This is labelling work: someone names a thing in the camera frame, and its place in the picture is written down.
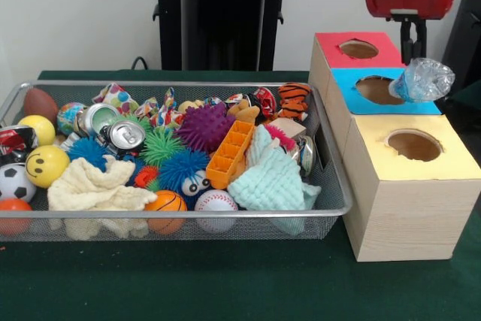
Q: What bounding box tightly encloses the orange plastic compartment tray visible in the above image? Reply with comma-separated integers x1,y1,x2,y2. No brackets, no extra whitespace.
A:
205,120,256,190

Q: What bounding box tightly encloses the small brown football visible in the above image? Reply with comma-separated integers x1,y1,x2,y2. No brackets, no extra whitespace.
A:
23,87,59,123

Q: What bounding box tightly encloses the yellow smiley ball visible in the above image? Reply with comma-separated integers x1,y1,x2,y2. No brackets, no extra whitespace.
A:
25,144,71,189

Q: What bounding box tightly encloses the dark green table cloth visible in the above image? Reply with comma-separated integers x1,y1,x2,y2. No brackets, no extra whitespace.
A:
437,79,481,136
0,69,481,321

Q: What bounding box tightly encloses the small white baseball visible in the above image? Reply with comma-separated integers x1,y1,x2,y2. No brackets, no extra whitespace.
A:
194,189,240,234

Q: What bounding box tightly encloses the black cable loop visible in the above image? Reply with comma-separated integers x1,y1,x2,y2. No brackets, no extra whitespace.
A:
131,56,161,71

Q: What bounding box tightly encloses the cream waffle cloth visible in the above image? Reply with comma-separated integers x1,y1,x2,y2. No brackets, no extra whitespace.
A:
47,154,159,240

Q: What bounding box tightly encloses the shallow silver mesh bin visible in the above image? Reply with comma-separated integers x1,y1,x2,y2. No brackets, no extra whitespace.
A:
0,79,354,243

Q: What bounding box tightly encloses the black upright panel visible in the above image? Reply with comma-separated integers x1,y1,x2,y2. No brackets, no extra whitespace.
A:
431,0,481,101

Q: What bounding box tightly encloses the small soccer ball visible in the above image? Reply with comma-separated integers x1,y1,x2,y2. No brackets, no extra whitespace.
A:
0,163,38,202

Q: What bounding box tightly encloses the tiger plush toy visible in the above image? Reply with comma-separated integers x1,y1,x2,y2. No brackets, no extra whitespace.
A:
277,82,313,120

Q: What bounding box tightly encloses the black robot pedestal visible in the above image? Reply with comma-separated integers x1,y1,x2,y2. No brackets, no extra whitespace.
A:
144,0,304,71

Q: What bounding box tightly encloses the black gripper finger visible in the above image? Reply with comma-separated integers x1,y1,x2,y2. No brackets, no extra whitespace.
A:
399,18,415,66
413,19,428,60

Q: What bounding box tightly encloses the wooden box with three holes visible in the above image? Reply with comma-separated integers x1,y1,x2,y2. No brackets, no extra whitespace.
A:
308,31,481,262

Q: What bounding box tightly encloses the crushed clear plastic bottle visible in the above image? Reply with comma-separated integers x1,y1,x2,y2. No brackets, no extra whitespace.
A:
388,57,456,103

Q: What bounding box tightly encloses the light blue knitted cloth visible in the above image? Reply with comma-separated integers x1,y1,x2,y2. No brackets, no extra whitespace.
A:
227,124,323,235

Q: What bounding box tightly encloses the small orange basketball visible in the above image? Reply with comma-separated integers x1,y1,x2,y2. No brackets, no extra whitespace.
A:
144,189,189,235

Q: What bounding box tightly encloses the plain orange ball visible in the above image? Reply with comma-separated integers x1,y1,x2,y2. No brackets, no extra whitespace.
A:
0,198,34,235

